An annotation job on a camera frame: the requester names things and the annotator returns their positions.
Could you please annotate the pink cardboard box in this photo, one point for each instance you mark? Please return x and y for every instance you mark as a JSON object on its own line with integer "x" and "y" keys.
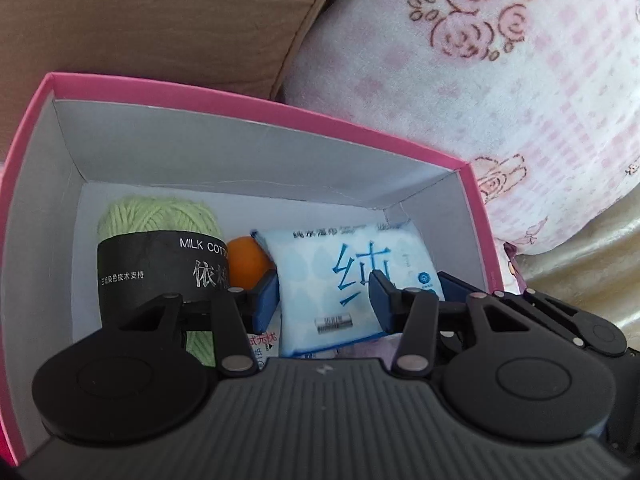
{"x": 200, "y": 160}

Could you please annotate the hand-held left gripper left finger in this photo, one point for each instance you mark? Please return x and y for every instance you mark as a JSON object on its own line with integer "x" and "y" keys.
{"x": 265, "y": 295}

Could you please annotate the small cartoon print tissue pack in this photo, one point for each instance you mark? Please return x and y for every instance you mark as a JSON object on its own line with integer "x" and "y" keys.
{"x": 262, "y": 345}

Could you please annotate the beige satin bedsheet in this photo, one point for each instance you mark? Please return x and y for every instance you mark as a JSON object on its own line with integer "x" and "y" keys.
{"x": 590, "y": 270}

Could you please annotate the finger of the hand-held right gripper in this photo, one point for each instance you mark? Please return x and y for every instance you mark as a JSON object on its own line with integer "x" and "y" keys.
{"x": 452, "y": 287}

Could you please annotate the green yarn ball black label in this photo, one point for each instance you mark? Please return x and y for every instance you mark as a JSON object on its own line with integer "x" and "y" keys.
{"x": 145, "y": 215}

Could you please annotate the blue white wet wipes pack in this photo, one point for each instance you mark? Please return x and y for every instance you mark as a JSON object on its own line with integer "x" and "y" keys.
{"x": 310, "y": 270}

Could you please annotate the orange makeup sponge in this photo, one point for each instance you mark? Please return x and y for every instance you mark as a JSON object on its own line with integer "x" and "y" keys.
{"x": 245, "y": 260}

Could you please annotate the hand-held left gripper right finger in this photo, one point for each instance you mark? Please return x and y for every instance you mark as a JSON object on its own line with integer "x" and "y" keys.
{"x": 380, "y": 300}

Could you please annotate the brown pillow with embroidered patch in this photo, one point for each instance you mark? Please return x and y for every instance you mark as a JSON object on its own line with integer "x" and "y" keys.
{"x": 150, "y": 15}

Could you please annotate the pink checked cartoon pillow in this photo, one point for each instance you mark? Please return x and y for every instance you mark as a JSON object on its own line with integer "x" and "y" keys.
{"x": 450, "y": 110}

